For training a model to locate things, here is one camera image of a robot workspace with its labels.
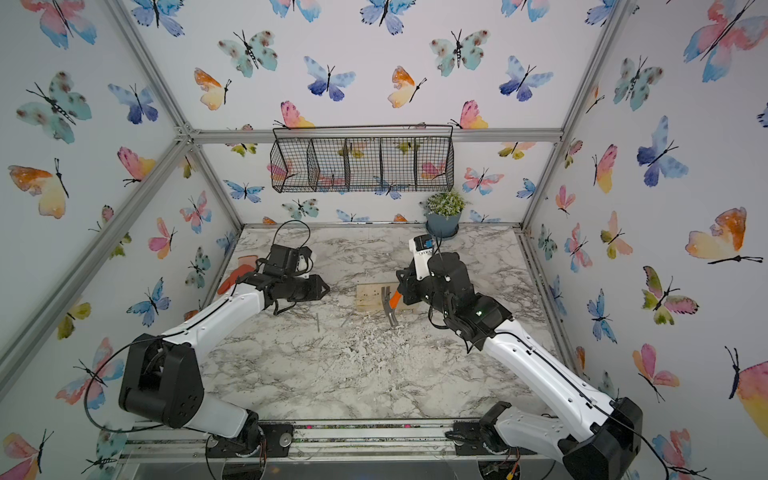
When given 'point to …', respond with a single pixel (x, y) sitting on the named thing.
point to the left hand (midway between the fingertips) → (329, 286)
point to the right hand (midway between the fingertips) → (404, 268)
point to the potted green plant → (443, 215)
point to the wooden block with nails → (369, 296)
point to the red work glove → (246, 265)
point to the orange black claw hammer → (390, 301)
